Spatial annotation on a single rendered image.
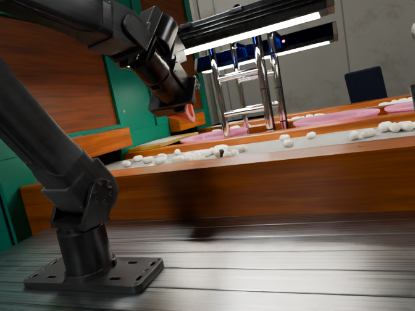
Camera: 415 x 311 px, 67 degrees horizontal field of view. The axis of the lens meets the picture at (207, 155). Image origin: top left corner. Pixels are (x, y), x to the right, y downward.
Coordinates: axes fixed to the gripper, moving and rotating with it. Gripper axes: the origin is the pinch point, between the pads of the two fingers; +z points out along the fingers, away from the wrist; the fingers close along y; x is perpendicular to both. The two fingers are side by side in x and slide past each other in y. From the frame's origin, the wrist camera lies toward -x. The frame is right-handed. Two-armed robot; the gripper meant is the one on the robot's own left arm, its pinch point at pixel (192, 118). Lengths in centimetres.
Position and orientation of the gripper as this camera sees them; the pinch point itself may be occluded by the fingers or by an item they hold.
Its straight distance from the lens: 70.3
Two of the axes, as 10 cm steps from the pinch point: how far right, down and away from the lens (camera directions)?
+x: -1.1, 8.8, -4.7
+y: -9.0, 1.1, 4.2
